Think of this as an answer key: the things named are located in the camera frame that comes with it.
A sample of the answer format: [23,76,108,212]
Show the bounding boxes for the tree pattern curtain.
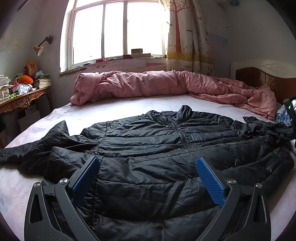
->
[160,0,214,76]

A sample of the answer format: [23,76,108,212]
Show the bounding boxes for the blue plaid folded garment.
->
[275,106,292,126]

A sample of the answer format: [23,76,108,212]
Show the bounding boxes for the books on window sill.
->
[123,48,152,59]

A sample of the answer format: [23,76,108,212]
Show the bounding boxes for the ornate wooden side table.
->
[1,87,53,149]

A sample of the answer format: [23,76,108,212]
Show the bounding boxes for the stack of papers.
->
[0,75,11,104]

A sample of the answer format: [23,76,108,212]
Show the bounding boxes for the stack of books on table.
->
[32,74,52,89]

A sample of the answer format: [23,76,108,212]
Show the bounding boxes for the orange plush toy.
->
[18,75,34,84]

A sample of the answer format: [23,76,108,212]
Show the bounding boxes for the cardboard box under table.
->
[18,104,41,132]

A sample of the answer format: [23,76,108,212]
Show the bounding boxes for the window with white frame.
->
[60,1,169,72]

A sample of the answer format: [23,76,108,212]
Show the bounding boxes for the bed with pink sheet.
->
[1,95,295,240]

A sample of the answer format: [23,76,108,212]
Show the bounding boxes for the wooden carved headboard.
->
[230,59,296,104]

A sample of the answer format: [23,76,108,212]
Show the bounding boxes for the black quilted down jacket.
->
[1,105,294,240]

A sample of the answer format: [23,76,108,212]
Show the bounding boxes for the pink quilt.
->
[70,70,277,120]

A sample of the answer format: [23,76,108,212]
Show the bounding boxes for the pink wall lamp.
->
[33,35,53,56]

